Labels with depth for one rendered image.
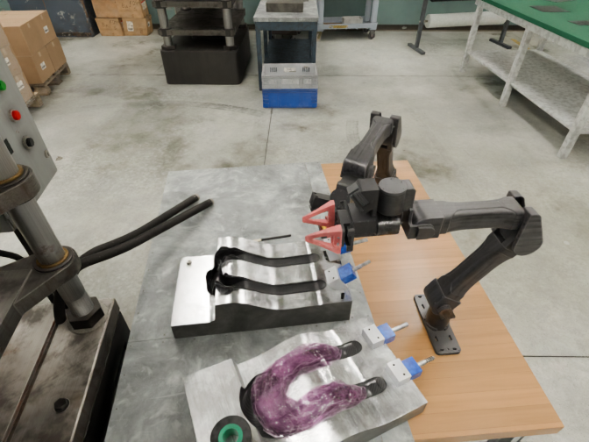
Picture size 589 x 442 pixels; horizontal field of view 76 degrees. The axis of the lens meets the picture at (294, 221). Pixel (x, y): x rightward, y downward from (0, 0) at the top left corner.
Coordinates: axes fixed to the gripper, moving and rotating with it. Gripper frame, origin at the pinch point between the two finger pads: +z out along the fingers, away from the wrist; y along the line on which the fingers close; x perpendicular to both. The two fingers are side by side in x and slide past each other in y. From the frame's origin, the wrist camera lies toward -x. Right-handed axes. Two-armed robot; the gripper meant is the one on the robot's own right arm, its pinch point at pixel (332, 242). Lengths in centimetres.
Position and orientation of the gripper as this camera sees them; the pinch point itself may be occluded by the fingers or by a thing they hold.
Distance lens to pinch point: 115.8
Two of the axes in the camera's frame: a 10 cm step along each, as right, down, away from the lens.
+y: 1.3, 4.6, -8.8
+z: -2.8, 8.7, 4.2
